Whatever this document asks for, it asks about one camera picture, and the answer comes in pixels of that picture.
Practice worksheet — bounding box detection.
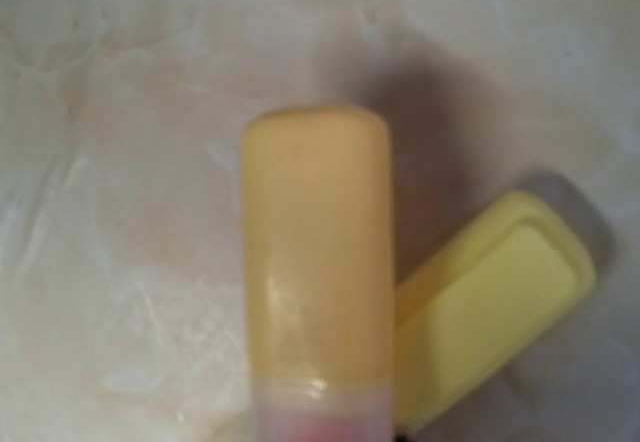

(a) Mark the pink highlighter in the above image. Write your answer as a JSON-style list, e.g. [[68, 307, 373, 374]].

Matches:
[[241, 107, 394, 441]]

